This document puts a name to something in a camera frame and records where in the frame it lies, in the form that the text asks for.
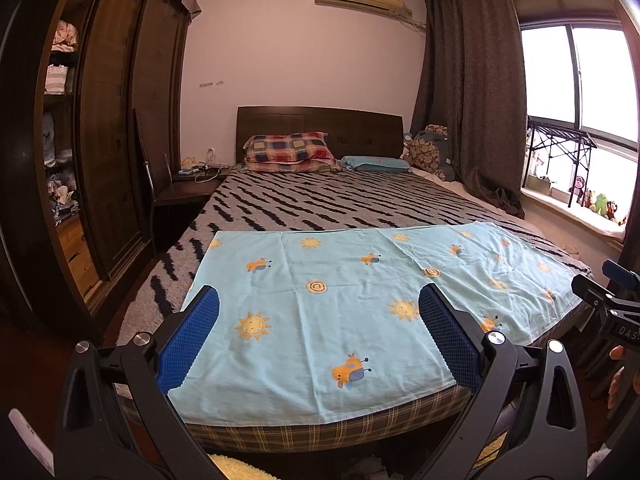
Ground plaid pillow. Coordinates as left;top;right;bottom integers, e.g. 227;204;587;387
243;131;341;173

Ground brown circle-patterned cushion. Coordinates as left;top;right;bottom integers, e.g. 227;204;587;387
404;125;448;178

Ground person's right hand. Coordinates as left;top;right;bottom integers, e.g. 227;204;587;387
606;344;640;411

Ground black folding rack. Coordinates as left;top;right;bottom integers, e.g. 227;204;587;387
522;116;598;208

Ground white charger cables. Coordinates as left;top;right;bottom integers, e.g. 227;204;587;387
177;155;231;183

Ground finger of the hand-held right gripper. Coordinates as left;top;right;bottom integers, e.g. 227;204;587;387
571;274;640;313
601;259;640;291

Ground dark wooden wardrobe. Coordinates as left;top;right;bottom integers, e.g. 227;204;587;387
0;0;201;331

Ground white plastic object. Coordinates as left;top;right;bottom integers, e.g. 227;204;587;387
9;408;53;473

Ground grey cushion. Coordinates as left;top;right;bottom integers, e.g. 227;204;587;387
415;130;456;182

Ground dark wooden nightstand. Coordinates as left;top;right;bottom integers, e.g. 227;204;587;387
152;167;236;241

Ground bed with dark wooden headboard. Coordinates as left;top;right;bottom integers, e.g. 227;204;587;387
112;106;598;456

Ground teal pillow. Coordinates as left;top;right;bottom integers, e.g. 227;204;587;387
340;155;413;173

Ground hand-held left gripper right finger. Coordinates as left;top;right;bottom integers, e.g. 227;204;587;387
415;282;587;480

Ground light blue printed sheet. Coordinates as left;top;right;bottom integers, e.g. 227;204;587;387
167;222;586;423

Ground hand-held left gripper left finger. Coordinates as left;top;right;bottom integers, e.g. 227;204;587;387
52;285;226;480

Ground window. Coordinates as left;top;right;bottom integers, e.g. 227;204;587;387
520;22;640;151

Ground dark brown curtain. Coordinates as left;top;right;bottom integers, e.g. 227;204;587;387
410;0;528;218

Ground stacks of folded clothes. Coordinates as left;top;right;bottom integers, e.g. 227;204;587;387
42;17;81;221

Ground black and white striped blanket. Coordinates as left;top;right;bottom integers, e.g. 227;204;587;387
117;170;593;351

